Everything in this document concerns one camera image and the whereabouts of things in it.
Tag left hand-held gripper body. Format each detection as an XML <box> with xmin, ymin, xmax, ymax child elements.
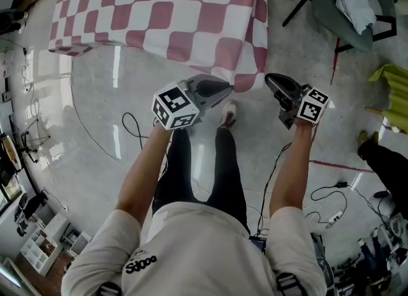
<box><xmin>151</xmin><ymin>78</ymin><xmax>210</xmax><ymax>131</ymax></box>

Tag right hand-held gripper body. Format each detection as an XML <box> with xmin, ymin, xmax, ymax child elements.
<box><xmin>273</xmin><ymin>83</ymin><xmax>332</xmax><ymax>130</ymax></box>

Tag pink white checkered cloth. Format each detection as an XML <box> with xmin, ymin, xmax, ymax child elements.
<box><xmin>47</xmin><ymin>0</ymin><xmax>269</xmax><ymax>94</ymax></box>

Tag person's right forearm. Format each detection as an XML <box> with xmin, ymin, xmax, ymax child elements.
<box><xmin>268</xmin><ymin>118</ymin><xmax>316</xmax><ymax>218</ymax></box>

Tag person's left forearm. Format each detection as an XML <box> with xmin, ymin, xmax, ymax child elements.
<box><xmin>115</xmin><ymin>123</ymin><xmax>175</xmax><ymax>226</ymax></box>

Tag person's pink white shoe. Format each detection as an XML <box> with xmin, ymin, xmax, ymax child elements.
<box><xmin>217</xmin><ymin>99</ymin><xmax>239</xmax><ymax>130</ymax></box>

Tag person's black trousers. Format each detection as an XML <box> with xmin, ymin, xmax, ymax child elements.
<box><xmin>151</xmin><ymin>126</ymin><xmax>251</xmax><ymax>235</ymax></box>

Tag grey-green shell chair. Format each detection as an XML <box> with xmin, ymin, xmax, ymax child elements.
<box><xmin>281</xmin><ymin>0</ymin><xmax>398</xmax><ymax>54</ymax></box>

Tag crumpled white cloth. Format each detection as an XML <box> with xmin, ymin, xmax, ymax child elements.
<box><xmin>333</xmin><ymin>0</ymin><xmax>377</xmax><ymax>36</ymax></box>

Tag white power strip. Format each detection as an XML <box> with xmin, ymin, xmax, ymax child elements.
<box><xmin>324</xmin><ymin>209</ymin><xmax>346</xmax><ymax>225</ymax></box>

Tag person's white T-shirt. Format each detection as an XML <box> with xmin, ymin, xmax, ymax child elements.
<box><xmin>61</xmin><ymin>200</ymin><xmax>330</xmax><ymax>296</ymax></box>

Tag black tripod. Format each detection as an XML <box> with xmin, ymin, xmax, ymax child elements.
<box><xmin>18</xmin><ymin>117</ymin><xmax>52</xmax><ymax>165</ymax></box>

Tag blue screen device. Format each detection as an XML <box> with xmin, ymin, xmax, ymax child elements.
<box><xmin>247</xmin><ymin>235</ymin><xmax>268</xmax><ymax>255</ymax></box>

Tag white cubby shelf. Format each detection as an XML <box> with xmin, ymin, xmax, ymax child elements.
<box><xmin>20</xmin><ymin>212</ymin><xmax>65</xmax><ymax>277</ymax></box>

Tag black looped floor cable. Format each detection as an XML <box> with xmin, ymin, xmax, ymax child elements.
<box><xmin>122</xmin><ymin>112</ymin><xmax>150</xmax><ymax>151</ymax></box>

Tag black grey shoulder strap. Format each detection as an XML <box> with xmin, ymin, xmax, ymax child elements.
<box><xmin>275</xmin><ymin>271</ymin><xmax>309</xmax><ymax>296</ymax></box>
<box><xmin>94</xmin><ymin>281</ymin><xmax>122</xmax><ymax>296</ymax></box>

